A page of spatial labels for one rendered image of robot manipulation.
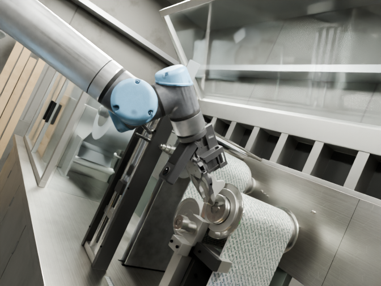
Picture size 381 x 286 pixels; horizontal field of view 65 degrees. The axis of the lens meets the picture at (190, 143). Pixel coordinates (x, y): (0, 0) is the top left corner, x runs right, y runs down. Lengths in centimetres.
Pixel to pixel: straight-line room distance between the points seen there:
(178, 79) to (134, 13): 359
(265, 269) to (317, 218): 23
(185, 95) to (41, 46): 29
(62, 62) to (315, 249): 84
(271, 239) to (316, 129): 44
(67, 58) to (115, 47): 354
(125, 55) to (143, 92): 362
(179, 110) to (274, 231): 45
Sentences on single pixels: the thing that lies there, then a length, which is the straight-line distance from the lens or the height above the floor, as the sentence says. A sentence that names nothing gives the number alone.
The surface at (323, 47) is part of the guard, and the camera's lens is 103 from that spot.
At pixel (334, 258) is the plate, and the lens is 100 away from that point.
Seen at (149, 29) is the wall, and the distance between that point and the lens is 427.
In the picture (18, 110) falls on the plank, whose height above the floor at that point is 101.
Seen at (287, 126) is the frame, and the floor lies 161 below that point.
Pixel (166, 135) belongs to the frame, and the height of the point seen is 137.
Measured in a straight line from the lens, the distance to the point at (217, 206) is 80.
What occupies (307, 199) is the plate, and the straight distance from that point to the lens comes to 106.
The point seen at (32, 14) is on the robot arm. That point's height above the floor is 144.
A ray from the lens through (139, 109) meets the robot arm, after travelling 49.
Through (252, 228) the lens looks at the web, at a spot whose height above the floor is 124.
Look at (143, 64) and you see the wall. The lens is 420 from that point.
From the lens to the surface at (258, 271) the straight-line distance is 92.
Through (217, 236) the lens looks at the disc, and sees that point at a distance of 80.
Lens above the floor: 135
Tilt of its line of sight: 2 degrees up
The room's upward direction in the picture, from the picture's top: 25 degrees clockwise
